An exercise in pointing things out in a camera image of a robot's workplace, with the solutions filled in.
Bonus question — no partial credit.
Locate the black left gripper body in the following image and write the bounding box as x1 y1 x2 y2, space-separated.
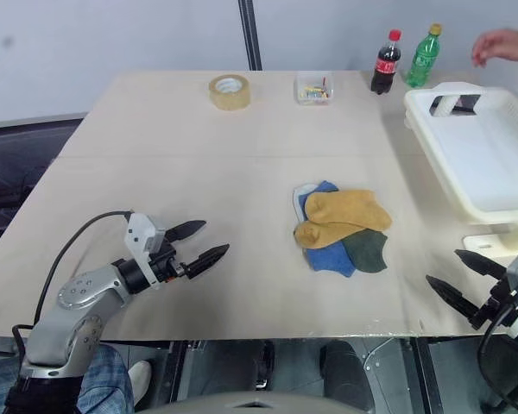
148 241 192 284

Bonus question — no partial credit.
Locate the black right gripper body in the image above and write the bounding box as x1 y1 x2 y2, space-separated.
470 275 518 331

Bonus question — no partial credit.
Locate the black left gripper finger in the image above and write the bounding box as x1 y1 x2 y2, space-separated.
166 220 207 242
185 243 231 279

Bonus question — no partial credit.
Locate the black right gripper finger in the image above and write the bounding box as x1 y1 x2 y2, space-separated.
425 275 481 321
453 248 508 279

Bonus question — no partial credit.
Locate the mustard yellow sock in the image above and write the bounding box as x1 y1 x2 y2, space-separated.
305 188 394 231
294 220 373 251

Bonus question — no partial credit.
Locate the white plastic basket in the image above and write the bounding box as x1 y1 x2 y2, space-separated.
403 81 518 226

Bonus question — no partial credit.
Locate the clear box of coloured pins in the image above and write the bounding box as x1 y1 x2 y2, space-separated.
294 71 335 106

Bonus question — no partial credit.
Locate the bystander bare hand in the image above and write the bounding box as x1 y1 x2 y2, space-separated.
471 28 518 68

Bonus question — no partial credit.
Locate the dark green sock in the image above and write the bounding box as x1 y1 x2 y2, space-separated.
341 229 389 274

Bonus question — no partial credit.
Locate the light blue cloth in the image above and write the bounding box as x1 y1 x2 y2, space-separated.
292 182 319 222

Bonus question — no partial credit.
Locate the white shoe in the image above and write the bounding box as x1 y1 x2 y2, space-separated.
127 359 154 407

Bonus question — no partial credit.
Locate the blue jeans leg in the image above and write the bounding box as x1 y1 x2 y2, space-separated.
0 343 136 414

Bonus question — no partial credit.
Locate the brown packing tape roll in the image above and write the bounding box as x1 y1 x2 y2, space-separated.
208 73 252 112

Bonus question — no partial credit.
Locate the green bottle with yellow cap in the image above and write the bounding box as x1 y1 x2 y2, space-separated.
404 22 444 89

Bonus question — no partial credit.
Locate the cola bottle with red cap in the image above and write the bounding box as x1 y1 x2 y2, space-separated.
370 28 404 96

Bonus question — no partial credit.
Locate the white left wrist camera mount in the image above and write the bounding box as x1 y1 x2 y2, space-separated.
124 211 167 291

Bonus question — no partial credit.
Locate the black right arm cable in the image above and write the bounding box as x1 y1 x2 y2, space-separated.
477 297 518 414

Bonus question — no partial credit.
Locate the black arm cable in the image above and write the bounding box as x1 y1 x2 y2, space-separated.
10 210 133 348
477 297 518 414

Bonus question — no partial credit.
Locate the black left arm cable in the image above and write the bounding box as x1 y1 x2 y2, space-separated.
10 210 133 348

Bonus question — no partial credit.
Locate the black vertical post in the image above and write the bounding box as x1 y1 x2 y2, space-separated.
237 0 264 72

